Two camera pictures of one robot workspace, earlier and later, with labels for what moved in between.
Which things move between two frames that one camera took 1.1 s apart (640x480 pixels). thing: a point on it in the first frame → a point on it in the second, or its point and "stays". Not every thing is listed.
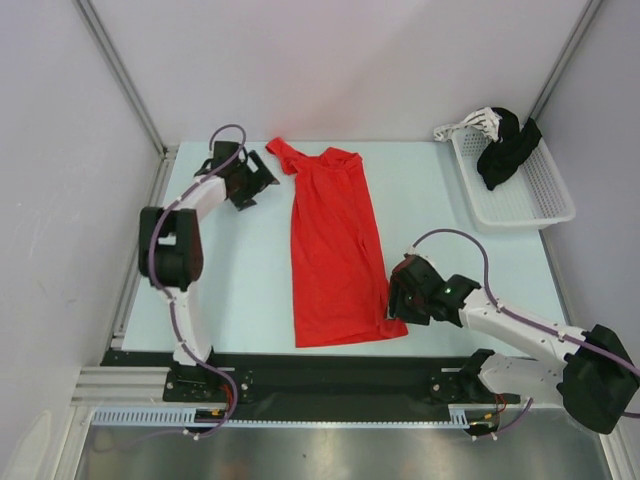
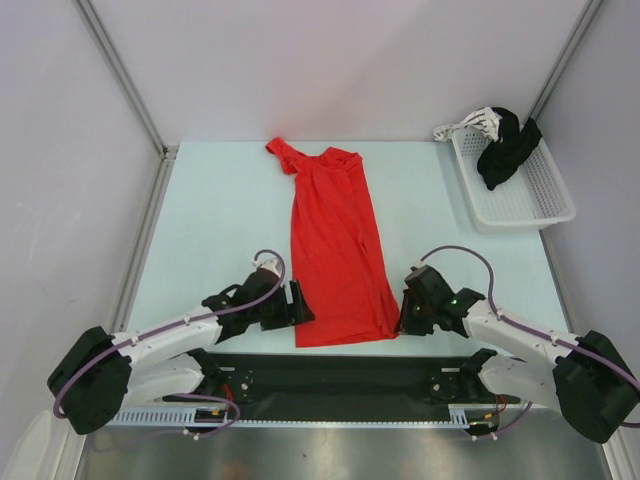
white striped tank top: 484,118 stays
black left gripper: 266,180 → 301,312
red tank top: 337,271 stays
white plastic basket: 536,197 stays
